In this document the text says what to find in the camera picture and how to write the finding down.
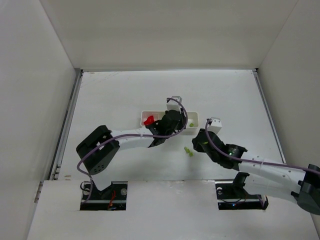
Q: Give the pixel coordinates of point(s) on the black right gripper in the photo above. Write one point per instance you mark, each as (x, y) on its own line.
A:
(203, 144)

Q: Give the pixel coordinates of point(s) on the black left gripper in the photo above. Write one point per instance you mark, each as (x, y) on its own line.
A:
(155, 126)

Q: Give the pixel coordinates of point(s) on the red transparent curved lego piece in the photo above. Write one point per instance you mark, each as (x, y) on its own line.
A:
(150, 120)

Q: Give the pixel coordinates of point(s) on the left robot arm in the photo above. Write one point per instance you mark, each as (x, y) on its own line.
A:
(98, 149)

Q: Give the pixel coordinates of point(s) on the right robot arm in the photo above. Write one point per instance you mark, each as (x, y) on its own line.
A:
(299, 185)

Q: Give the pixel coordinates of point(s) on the white divided sorting tray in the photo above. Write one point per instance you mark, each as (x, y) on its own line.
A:
(192, 118)

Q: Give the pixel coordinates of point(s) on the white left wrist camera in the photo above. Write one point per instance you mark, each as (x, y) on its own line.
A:
(173, 103)

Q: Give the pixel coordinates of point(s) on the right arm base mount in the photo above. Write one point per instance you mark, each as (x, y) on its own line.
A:
(232, 196)

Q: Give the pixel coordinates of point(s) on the right aluminium frame rail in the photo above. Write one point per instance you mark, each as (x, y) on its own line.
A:
(269, 116)

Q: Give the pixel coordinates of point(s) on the aluminium frame rail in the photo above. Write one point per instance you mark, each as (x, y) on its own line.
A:
(269, 116)
(53, 172)

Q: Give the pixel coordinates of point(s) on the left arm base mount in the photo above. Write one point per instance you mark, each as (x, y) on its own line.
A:
(113, 198)

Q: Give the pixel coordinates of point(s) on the left aluminium frame rail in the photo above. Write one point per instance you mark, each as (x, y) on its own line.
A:
(53, 172)

